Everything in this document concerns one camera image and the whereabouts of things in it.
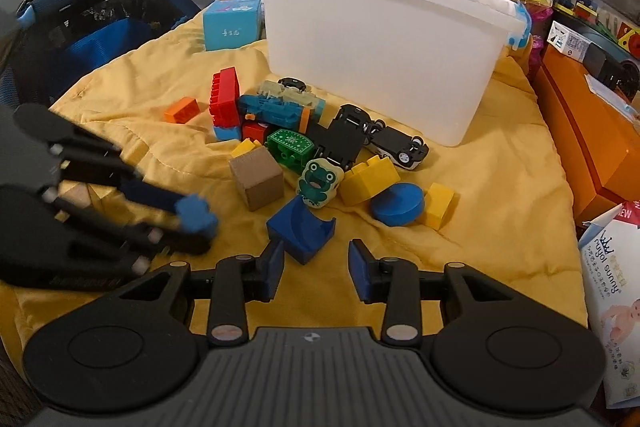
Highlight small red building brick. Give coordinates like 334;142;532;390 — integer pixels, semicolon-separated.
242;121;271;143

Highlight blue toy vehicle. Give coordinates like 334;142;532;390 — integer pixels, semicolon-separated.
237;79;326;128

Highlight green frog figure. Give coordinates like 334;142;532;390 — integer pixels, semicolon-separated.
296;158;342;210

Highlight pink shiny bag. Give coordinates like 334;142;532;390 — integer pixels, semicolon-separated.
520;4;554;68

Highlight yellow blanket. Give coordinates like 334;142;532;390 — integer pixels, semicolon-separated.
0;0;589;378

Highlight small yellow building brick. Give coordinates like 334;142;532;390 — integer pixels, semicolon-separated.
421;183;459;231

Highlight large yellow castle brick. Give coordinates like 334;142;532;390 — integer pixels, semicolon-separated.
340;153;401;207

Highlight blue arch block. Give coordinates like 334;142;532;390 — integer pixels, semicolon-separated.
266;196;337;266

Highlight orange building brick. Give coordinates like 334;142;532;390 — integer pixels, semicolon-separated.
166;97;201;124

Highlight white toy car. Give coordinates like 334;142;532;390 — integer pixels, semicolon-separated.
369;121;430;170

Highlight blue mesh chair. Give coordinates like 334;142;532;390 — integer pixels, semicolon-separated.
0;0;202;108

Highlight tiny yellow building brick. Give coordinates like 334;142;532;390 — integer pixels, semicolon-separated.
231;139;261;160

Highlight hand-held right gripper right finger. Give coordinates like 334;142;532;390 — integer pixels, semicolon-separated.
347;238;522;343

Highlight light blue building brick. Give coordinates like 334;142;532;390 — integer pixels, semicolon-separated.
212;123;242;142

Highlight small white box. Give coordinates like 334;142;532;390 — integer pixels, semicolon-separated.
547;21;596;63

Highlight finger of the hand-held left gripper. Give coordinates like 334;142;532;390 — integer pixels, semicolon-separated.
12;103;219;239
0;184;212;269

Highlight green building brick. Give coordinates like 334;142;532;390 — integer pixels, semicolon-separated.
266;128;316;169

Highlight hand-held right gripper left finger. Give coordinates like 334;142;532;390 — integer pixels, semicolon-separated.
112;238;287;350

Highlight orange box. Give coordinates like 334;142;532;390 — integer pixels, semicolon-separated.
536;42;640;224

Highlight brown wooden cube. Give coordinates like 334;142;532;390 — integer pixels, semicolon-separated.
229;146;285;212

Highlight colourful toy box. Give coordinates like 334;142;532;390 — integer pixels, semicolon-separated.
552;0;640;54

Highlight black device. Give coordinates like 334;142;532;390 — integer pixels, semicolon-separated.
582;41;640;96

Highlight blue round disc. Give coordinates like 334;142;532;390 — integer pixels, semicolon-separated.
370;184;425;228

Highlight baby wipes packet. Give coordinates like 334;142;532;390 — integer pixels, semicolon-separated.
577;202;640;409

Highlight white plastic storage bin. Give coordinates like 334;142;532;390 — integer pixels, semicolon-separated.
248;0;532;148

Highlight black toy car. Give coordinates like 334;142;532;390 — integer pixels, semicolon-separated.
306;103;374;170

